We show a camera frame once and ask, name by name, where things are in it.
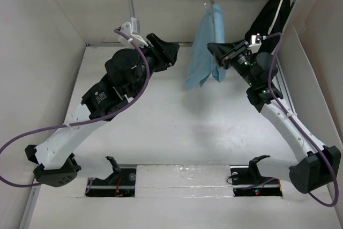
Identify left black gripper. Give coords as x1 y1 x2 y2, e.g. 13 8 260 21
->
130 34 178 99

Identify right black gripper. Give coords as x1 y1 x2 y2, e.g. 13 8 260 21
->
208 38 258 87

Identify light blue trousers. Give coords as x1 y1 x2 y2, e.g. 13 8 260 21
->
185 3 226 90

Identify grey plastic hanger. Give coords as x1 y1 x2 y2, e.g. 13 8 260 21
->
204 0 216 42

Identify white plastic hanger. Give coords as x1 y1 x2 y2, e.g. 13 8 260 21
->
267 0 284 35

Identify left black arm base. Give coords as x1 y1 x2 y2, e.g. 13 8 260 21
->
85 166 137 198

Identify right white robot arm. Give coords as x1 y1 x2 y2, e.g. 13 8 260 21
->
207 40 341 194

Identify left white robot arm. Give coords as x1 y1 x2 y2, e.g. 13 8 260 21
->
25 33 180 187

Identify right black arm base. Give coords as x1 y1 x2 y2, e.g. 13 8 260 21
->
227 165 283 197

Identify black hanging garment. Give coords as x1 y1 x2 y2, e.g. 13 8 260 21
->
244 0 290 41

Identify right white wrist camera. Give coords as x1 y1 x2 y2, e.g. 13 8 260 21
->
248 33 267 54

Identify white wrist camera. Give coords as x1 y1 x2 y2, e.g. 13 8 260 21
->
117 17 148 49
248 33 267 54

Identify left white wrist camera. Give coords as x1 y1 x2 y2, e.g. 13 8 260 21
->
117 17 148 49

